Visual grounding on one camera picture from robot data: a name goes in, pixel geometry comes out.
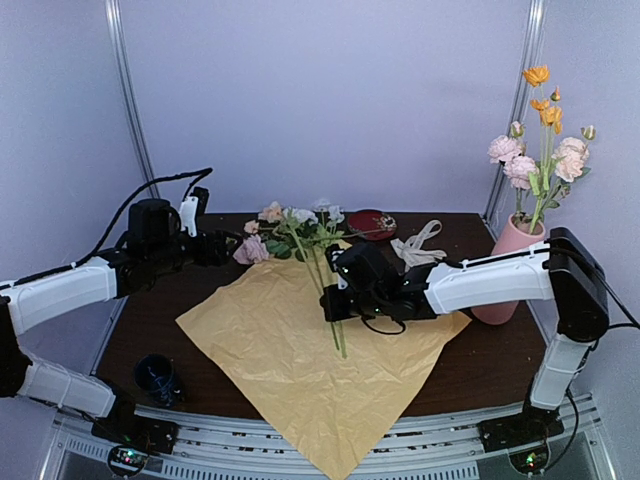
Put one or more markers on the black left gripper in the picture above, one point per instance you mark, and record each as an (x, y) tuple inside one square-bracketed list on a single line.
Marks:
[(219, 256)]

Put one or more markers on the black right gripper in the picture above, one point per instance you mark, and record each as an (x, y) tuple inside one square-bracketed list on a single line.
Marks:
[(328, 301)]

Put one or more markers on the orange yellow wrapping paper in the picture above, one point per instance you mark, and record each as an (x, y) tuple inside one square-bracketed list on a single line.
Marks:
[(266, 331)]

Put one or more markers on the grey printed ribbon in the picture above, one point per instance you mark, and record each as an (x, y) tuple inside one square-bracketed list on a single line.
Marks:
[(411, 251)]

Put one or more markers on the orange flower stem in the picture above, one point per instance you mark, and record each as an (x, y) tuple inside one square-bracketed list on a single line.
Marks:
[(550, 116)]

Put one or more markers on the peach pink flower stem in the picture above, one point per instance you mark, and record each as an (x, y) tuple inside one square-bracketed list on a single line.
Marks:
[(265, 238)]

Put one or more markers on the light pink rose stem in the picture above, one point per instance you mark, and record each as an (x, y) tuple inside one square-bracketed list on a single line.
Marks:
[(571, 156)]

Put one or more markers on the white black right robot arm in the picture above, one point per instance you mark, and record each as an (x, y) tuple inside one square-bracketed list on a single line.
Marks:
[(558, 268)]

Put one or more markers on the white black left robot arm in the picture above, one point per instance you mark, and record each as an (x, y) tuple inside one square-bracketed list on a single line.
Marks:
[(159, 241)]

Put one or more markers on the white blue flower stem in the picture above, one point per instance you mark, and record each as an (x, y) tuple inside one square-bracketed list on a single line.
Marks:
[(330, 217)]

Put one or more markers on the dark blue cup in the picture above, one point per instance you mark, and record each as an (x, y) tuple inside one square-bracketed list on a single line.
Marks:
[(156, 376)]

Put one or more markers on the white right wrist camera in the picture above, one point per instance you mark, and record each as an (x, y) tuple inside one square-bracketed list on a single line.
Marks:
[(341, 268)]

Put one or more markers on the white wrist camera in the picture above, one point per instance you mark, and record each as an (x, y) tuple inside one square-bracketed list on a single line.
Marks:
[(191, 208), (341, 268)]

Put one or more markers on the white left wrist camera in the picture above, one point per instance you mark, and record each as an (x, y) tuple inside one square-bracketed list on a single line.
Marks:
[(191, 208)]

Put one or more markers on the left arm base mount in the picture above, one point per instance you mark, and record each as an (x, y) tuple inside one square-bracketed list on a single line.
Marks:
[(136, 438)]

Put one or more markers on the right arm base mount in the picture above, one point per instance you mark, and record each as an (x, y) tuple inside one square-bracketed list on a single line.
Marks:
[(525, 439)]

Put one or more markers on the left aluminium frame post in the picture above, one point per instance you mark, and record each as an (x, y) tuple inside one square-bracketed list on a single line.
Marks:
[(117, 36)]

